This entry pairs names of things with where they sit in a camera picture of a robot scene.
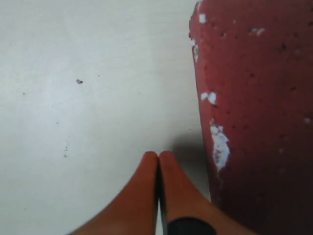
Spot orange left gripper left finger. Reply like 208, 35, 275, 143
71, 151, 158, 235

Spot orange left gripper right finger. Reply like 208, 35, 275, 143
159, 151, 256, 235

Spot red brick large front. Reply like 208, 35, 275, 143
189, 0, 313, 235

